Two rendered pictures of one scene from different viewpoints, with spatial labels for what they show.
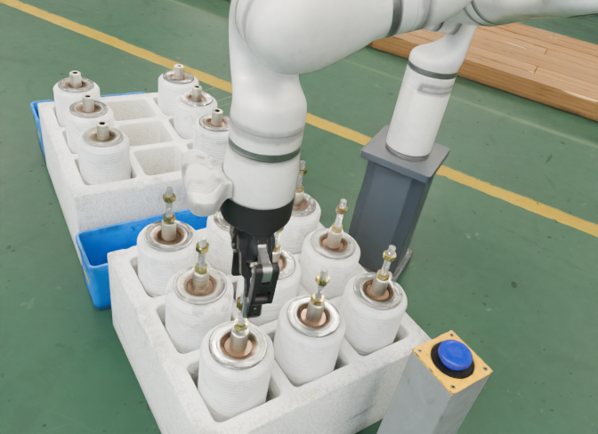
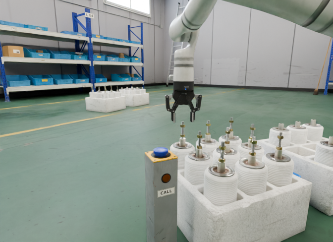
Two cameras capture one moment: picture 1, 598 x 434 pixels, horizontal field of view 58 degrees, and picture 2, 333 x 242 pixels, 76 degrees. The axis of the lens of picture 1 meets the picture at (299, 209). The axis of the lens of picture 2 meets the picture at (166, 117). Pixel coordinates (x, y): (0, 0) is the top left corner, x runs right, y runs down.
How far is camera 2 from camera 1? 0.98 m
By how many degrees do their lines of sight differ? 94
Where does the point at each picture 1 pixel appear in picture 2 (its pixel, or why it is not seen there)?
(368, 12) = (178, 21)
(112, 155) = (274, 133)
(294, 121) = (176, 54)
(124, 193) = (269, 148)
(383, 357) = (197, 194)
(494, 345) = not seen: outside the picture
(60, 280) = not seen: hidden behind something
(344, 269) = (238, 169)
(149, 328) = not seen: hidden behind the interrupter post
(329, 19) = (173, 24)
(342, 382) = (182, 181)
